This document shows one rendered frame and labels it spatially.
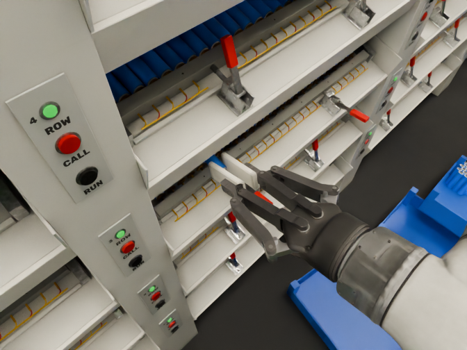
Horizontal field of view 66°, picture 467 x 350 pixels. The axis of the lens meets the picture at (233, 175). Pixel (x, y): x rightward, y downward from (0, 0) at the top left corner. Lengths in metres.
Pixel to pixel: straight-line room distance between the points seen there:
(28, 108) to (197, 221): 0.37
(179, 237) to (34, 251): 0.24
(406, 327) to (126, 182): 0.29
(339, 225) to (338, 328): 0.69
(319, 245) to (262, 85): 0.22
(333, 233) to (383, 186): 0.94
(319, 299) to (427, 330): 0.73
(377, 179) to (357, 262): 0.97
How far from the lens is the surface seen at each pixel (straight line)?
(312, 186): 0.47
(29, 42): 0.26
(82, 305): 0.57
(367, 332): 1.10
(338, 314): 1.09
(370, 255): 0.38
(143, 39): 0.31
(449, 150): 1.54
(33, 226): 0.41
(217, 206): 0.59
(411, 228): 1.27
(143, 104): 0.42
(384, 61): 0.87
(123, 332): 0.74
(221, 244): 0.77
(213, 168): 0.52
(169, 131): 0.43
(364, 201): 1.27
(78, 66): 0.28
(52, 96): 0.28
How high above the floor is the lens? 1.02
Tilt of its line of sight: 55 degrees down
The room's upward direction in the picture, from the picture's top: straight up
